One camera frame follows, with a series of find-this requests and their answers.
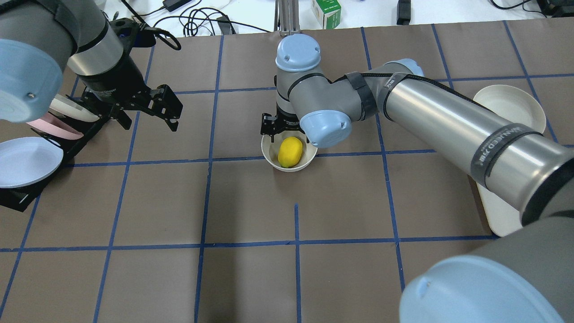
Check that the black dish rack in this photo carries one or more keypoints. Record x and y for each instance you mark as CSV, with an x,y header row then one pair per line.
x,y
19,199

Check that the white round plate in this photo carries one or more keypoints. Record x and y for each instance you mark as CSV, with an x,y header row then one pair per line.
x,y
513,104

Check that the green white carton box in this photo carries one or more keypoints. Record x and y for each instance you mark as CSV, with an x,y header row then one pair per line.
x,y
327,12

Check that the pink plate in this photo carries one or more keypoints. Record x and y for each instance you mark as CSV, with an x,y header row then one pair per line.
x,y
52,125

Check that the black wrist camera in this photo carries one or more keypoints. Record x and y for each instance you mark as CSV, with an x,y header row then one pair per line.
x,y
133,34

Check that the yellow lemon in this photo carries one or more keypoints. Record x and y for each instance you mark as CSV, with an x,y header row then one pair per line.
x,y
290,152

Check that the white rectangular tray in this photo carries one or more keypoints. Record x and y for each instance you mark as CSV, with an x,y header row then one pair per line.
x,y
502,218

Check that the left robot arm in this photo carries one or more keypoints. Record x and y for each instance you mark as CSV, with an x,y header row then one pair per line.
x,y
40,38

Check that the aluminium frame post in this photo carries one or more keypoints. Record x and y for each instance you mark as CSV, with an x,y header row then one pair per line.
x,y
286,17

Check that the white ceramic bowl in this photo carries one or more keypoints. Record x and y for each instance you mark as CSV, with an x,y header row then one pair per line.
x,y
270,148

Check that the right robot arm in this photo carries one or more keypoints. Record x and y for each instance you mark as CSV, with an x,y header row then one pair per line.
x,y
523,277

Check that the light blue plate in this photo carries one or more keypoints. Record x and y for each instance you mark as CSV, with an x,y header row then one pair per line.
x,y
28,160

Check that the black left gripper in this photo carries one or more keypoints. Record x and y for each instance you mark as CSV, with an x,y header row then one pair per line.
x,y
114,80

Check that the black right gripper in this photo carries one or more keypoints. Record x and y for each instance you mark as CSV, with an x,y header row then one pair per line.
x,y
270,126

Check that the cream plate in rack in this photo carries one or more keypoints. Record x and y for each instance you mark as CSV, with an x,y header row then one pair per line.
x,y
71,109

